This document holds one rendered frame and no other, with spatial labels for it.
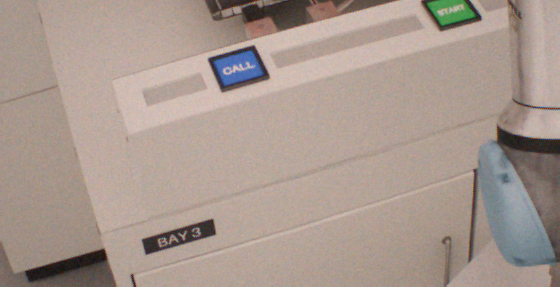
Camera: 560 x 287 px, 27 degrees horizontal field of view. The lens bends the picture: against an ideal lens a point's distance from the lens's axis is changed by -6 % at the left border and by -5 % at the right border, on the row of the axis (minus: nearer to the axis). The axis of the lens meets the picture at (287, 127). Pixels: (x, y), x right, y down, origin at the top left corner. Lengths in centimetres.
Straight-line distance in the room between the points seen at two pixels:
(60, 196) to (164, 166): 90
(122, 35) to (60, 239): 76
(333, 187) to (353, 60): 18
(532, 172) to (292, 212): 52
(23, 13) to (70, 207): 47
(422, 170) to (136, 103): 38
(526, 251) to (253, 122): 43
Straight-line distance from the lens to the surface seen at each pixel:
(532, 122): 100
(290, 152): 138
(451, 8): 140
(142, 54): 160
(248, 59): 135
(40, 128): 210
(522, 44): 100
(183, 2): 167
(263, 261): 150
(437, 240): 161
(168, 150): 132
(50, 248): 233
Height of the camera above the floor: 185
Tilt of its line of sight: 45 degrees down
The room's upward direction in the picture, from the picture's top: 6 degrees counter-clockwise
